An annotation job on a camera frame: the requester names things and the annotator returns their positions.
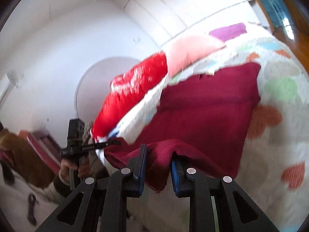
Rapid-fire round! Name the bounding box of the person's left hand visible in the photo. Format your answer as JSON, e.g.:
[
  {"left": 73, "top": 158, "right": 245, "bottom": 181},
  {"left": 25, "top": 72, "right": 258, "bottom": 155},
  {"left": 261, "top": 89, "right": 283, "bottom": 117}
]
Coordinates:
[{"left": 59, "top": 157, "right": 92, "bottom": 185}]

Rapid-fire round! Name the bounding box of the red snowflake duvet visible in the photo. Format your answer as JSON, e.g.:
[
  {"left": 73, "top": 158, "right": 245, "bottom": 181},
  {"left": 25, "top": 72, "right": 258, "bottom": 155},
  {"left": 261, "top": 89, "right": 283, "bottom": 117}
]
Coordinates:
[{"left": 91, "top": 51, "right": 168, "bottom": 142}]

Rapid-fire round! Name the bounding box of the dark red knit garment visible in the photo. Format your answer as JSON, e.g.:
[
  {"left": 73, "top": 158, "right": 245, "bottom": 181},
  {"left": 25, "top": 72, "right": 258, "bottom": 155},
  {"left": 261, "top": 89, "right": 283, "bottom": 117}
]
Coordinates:
[{"left": 104, "top": 62, "right": 261, "bottom": 192}]

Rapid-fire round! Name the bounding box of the round grey headboard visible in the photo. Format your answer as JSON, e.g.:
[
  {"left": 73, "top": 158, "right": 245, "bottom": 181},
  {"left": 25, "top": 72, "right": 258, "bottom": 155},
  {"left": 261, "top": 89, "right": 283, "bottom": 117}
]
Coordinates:
[{"left": 74, "top": 56, "right": 142, "bottom": 126}]

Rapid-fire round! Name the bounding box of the red wooden chair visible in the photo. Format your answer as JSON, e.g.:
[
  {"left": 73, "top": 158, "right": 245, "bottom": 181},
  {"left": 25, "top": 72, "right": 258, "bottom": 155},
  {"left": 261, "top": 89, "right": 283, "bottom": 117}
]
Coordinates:
[{"left": 18, "top": 129, "right": 61, "bottom": 174}]

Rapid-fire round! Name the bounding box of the heart-patterned quilt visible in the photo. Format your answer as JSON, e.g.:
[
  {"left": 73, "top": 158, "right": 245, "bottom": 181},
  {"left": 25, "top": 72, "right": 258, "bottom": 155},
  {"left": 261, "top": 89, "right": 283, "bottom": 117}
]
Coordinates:
[{"left": 95, "top": 22, "right": 309, "bottom": 232}]

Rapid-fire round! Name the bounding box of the pink ribbed pillow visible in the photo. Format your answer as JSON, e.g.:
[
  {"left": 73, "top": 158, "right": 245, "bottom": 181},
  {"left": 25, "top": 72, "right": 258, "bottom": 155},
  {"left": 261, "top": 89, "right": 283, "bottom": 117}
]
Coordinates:
[{"left": 163, "top": 35, "right": 226, "bottom": 78}]

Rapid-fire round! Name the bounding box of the wooden door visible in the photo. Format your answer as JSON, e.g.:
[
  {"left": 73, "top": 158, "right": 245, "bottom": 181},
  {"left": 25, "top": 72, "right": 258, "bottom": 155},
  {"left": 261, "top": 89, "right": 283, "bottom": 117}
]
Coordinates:
[{"left": 251, "top": 0, "right": 308, "bottom": 71}]

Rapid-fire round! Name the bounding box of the white wardrobe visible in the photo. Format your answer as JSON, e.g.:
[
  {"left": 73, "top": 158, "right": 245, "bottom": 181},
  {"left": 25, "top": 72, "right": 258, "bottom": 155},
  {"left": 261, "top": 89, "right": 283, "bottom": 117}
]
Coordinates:
[{"left": 111, "top": 0, "right": 270, "bottom": 46}]

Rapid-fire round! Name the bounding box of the blue door curtain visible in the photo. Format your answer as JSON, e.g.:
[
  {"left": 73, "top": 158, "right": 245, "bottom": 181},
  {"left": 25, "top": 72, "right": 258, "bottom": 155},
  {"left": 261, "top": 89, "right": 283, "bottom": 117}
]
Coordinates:
[{"left": 256, "top": 0, "right": 295, "bottom": 40}]

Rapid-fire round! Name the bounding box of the purple pillow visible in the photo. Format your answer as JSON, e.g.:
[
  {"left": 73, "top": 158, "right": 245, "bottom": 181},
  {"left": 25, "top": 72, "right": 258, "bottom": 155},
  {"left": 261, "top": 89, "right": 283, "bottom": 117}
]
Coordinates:
[{"left": 209, "top": 23, "right": 247, "bottom": 42}]

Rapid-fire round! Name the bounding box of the white bed sheet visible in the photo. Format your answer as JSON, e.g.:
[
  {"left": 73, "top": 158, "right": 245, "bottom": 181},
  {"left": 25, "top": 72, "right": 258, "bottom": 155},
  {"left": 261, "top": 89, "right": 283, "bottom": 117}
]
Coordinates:
[{"left": 90, "top": 77, "right": 170, "bottom": 170}]

